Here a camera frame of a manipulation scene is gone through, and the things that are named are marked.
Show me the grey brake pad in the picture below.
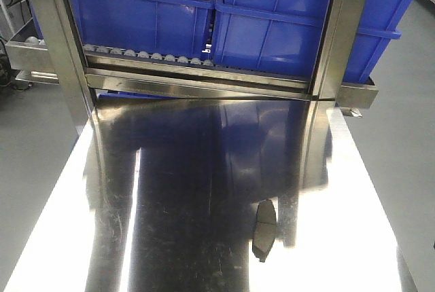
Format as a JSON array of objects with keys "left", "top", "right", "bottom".
[{"left": 252, "top": 200, "right": 277, "bottom": 263}]

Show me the right blue plastic crate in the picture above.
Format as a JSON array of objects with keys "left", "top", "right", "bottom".
[{"left": 211, "top": 0, "right": 412, "bottom": 84}]

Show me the blue plastic crate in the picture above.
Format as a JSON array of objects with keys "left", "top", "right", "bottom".
[
  {"left": 68, "top": 0, "right": 213, "bottom": 58},
  {"left": 211, "top": 0, "right": 412, "bottom": 84}
]

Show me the left blue plastic crate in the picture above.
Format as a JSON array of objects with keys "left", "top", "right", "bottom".
[{"left": 68, "top": 0, "right": 213, "bottom": 58}]

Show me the stainless steel roller rack frame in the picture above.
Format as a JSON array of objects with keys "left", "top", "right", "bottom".
[{"left": 6, "top": 0, "right": 378, "bottom": 132}]

